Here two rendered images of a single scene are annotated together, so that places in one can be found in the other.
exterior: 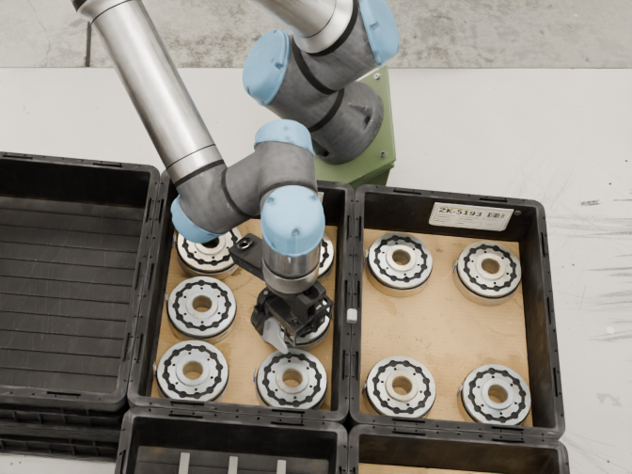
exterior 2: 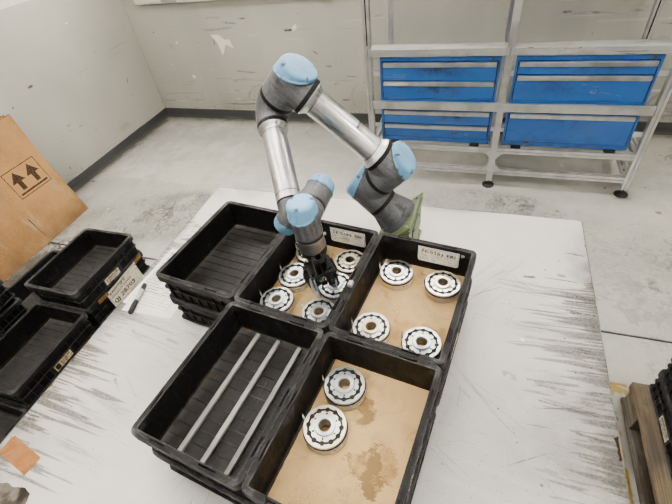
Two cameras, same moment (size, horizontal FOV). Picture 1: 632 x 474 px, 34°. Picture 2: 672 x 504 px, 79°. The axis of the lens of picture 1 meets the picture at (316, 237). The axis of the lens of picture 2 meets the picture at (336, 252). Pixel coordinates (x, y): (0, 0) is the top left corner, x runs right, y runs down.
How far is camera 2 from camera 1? 0.68 m
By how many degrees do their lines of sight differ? 27
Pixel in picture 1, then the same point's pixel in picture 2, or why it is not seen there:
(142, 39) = (276, 141)
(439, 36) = not seen: hidden behind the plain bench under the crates
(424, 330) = (398, 307)
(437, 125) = (455, 232)
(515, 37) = not seen: hidden behind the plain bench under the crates
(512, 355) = (442, 328)
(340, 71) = (383, 179)
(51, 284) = (242, 258)
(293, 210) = (299, 202)
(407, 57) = not seen: hidden behind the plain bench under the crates
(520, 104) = (503, 229)
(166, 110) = (278, 170)
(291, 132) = (320, 177)
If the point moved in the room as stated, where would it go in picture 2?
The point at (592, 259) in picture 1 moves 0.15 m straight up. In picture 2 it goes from (522, 303) to (532, 270)
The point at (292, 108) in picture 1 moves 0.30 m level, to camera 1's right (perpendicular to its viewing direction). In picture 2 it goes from (364, 200) to (449, 221)
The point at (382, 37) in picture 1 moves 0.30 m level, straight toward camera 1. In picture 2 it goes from (400, 160) to (350, 216)
